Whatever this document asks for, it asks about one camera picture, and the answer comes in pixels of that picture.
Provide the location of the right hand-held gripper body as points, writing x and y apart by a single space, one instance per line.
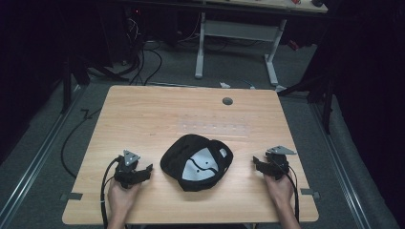
279 163

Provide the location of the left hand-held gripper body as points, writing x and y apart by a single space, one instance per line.
126 170

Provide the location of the person's right hand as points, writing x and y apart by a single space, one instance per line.
280 190

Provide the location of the person's left hand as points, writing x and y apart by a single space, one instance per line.
122 198

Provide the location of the grey tape piece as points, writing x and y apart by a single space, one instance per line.
309 192
71 196

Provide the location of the black baseball cap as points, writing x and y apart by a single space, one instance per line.
196 162

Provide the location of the black metal stand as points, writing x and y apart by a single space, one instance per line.
328 105
67 86

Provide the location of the small white floor object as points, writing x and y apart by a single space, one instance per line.
224 85

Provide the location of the metal floor rail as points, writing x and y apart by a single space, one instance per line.
35 162
342 168

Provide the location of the white metal desk frame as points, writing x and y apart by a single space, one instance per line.
238 31

